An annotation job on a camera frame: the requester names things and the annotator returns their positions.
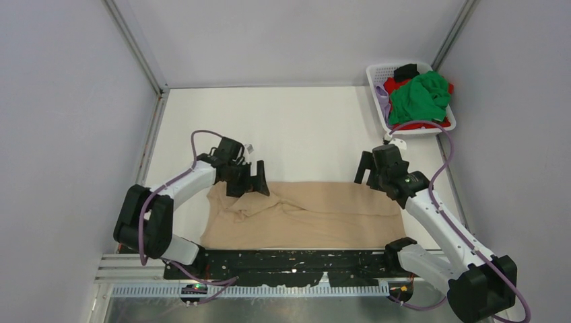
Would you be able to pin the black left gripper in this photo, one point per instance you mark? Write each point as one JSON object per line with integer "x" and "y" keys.
{"x": 257, "y": 183}

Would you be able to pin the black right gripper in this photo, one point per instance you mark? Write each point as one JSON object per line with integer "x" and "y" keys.
{"x": 366, "y": 163}

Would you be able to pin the beige t shirt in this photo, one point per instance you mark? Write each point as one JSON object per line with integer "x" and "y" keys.
{"x": 302, "y": 215}

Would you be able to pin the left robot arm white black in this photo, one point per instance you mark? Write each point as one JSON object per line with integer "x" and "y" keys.
{"x": 146, "y": 218}

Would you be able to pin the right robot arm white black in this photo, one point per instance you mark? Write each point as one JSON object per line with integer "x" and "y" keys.
{"x": 476, "y": 283}

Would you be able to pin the lavender garment in basket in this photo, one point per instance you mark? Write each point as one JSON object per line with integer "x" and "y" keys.
{"x": 384, "y": 103}

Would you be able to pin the white plastic laundry basket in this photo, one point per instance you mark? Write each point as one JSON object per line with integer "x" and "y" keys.
{"x": 378, "y": 74}

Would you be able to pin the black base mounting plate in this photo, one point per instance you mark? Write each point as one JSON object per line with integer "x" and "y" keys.
{"x": 291, "y": 268}

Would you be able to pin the red t shirt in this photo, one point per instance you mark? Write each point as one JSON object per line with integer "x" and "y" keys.
{"x": 390, "y": 85}

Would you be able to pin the green t shirt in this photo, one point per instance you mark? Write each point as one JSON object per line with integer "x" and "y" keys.
{"x": 424, "y": 97}

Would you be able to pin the black garment in basket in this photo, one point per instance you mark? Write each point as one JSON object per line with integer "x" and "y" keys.
{"x": 405, "y": 72}

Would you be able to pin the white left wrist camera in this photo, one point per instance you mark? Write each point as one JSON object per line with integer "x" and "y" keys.
{"x": 249, "y": 149}

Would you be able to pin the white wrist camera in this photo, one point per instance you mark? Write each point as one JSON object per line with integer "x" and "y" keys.
{"x": 399, "y": 143}
{"x": 249, "y": 149}

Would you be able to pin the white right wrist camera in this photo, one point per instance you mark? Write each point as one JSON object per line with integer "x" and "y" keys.
{"x": 399, "y": 143}

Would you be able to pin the white slotted cable duct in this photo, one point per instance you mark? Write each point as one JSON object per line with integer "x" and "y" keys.
{"x": 193, "y": 290}

